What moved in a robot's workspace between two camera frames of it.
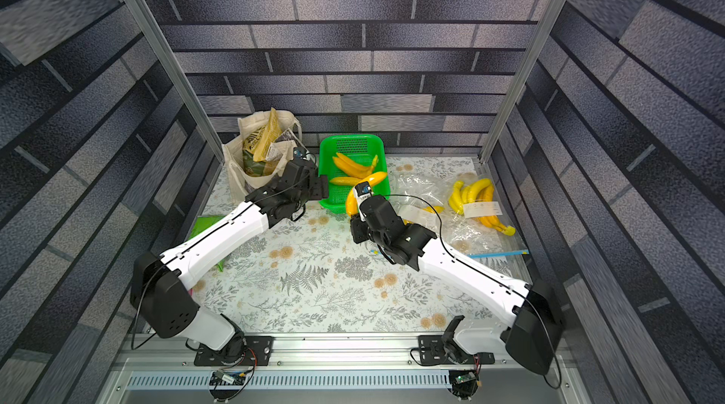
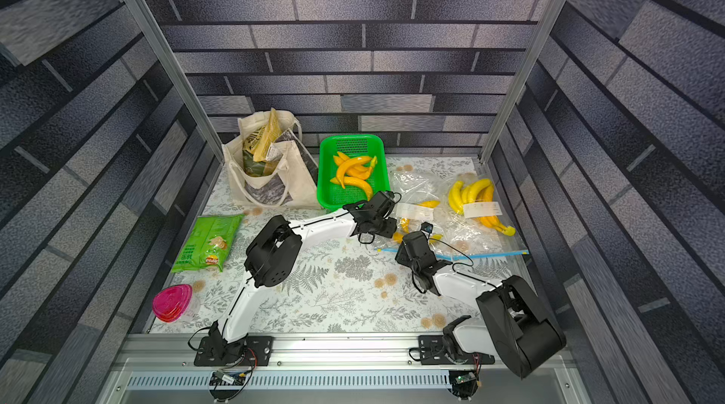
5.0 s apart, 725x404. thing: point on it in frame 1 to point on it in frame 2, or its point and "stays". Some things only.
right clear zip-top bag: [476, 222] stays
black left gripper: [322, 187] to [392, 228]
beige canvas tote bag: [261, 150] stays
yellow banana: [351, 197] to [339, 174]
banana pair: [354, 168] stays
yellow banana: [346, 181] stays
